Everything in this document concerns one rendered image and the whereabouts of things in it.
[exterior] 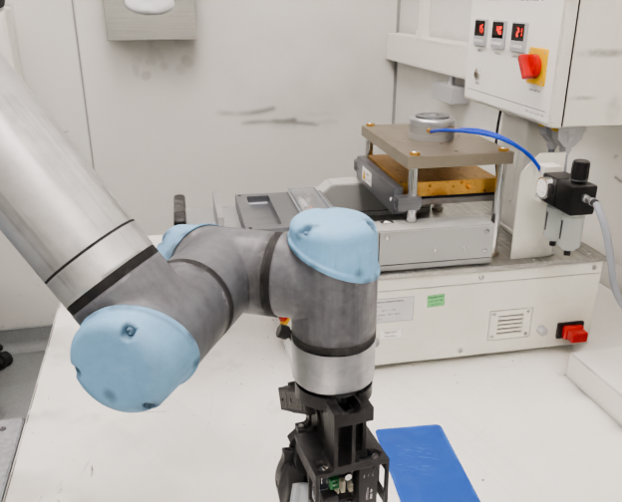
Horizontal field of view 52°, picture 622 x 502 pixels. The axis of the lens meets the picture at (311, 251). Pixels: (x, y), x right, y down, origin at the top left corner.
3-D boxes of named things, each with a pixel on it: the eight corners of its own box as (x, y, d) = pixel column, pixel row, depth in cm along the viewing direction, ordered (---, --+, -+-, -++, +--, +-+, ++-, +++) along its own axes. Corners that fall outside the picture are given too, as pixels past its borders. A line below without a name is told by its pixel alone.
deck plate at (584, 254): (509, 201, 141) (510, 197, 141) (607, 261, 110) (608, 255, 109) (304, 214, 133) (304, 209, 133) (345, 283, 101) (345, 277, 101)
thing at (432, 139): (473, 164, 132) (480, 101, 127) (556, 210, 104) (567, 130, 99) (360, 170, 128) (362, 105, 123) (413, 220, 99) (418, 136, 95)
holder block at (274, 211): (320, 202, 125) (321, 189, 124) (346, 237, 107) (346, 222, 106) (235, 207, 122) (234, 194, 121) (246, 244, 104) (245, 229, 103)
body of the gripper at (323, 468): (312, 529, 58) (311, 416, 53) (285, 467, 65) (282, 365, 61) (390, 509, 60) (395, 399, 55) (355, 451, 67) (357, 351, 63)
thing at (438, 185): (449, 170, 128) (453, 123, 124) (500, 203, 108) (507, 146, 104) (366, 174, 125) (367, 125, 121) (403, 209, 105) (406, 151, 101)
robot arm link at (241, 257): (122, 250, 51) (251, 263, 48) (185, 209, 61) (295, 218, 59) (133, 337, 54) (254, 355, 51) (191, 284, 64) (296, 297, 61)
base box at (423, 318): (500, 274, 147) (508, 202, 141) (599, 358, 113) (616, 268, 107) (268, 294, 137) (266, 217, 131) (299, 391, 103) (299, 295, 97)
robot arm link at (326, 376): (280, 323, 59) (362, 310, 62) (282, 366, 61) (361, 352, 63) (306, 364, 53) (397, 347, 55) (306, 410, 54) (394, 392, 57)
